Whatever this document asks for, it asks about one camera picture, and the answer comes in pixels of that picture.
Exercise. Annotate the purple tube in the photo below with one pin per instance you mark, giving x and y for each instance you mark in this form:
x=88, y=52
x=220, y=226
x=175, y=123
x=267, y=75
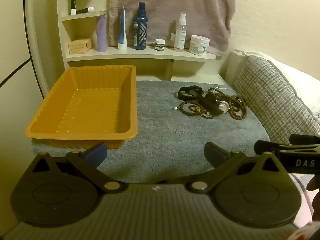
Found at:
x=102, y=35

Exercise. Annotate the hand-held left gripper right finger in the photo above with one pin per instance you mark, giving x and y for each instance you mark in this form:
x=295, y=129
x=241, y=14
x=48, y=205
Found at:
x=213, y=153

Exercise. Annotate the white blue tube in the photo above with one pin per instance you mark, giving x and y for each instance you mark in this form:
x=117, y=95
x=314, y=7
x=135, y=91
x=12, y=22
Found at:
x=122, y=30

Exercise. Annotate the grey woven cushion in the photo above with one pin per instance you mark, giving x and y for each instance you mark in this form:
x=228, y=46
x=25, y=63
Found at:
x=275, y=97

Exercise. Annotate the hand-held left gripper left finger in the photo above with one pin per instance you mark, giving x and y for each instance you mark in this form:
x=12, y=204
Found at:
x=96, y=153

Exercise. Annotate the cream wall shelf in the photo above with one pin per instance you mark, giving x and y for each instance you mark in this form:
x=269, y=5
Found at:
x=140, y=53

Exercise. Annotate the black tube white cap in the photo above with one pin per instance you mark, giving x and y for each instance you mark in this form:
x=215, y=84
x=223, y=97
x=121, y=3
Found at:
x=83, y=10

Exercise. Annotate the small green jar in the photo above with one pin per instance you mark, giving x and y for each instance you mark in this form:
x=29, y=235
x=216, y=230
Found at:
x=159, y=45

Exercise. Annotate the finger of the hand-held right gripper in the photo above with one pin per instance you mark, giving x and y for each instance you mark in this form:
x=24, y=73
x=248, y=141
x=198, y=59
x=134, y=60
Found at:
x=305, y=139
x=263, y=147

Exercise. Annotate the black cylinder case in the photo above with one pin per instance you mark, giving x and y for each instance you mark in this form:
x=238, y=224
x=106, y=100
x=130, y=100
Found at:
x=208, y=104

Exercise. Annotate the orange plastic tray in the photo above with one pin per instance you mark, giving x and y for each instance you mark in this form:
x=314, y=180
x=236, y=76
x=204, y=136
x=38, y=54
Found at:
x=100, y=105

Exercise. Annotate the dark blue spray bottle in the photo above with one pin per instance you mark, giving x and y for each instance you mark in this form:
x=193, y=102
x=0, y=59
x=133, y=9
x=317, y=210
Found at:
x=140, y=30

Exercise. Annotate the white curved frame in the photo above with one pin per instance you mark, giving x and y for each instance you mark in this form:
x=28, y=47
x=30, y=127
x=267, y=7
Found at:
x=33, y=42

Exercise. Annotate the white jar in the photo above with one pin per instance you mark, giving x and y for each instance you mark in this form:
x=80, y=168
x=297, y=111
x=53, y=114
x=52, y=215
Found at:
x=198, y=45

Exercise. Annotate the clear spray bottle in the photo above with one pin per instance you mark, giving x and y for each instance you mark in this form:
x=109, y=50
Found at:
x=180, y=35

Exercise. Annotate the white cushion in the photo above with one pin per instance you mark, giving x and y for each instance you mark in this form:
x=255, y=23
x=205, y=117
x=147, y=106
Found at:
x=295, y=72

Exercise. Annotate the person's right hand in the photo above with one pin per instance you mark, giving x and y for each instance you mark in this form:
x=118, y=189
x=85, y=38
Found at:
x=316, y=192

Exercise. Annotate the cardboard box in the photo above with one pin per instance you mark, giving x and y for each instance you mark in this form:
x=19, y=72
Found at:
x=80, y=46

